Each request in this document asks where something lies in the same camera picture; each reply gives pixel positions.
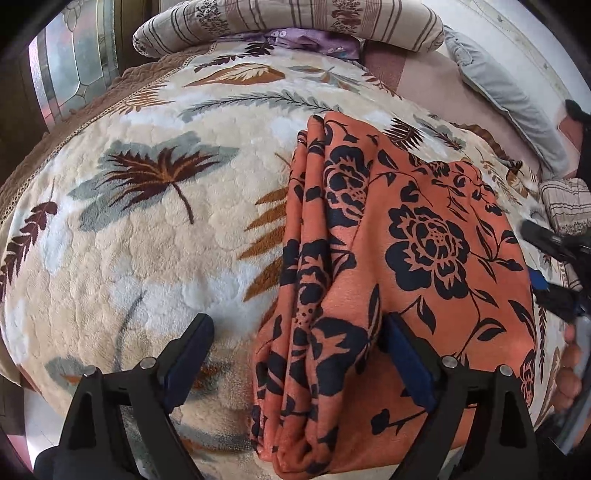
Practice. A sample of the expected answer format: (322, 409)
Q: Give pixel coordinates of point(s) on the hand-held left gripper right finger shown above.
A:
(411, 360)

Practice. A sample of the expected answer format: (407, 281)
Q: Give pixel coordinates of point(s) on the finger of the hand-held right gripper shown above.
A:
(549, 240)
(554, 295)

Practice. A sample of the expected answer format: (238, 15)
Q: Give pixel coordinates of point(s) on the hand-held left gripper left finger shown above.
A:
(184, 364)

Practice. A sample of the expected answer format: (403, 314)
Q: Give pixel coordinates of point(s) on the orange black floral garment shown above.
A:
(415, 258)

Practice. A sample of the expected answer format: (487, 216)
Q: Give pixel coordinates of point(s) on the person's right hand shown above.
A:
(569, 374)

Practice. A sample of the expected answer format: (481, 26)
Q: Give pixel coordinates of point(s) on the small striped cushion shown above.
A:
(568, 205)

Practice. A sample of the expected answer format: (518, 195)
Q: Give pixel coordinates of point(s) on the leaf print plush blanket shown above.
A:
(152, 240)

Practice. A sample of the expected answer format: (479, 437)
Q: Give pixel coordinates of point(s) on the grey pillow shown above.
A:
(503, 92)

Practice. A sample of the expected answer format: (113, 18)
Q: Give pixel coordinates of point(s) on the pink bed sheet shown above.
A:
(429, 87)

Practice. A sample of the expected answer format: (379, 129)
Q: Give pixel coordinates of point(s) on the purple cloth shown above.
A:
(314, 44)

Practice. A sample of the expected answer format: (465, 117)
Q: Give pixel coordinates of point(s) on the patterned glass door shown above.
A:
(74, 60)

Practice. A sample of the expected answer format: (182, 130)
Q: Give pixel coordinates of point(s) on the striped beige pillow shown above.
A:
(295, 18)

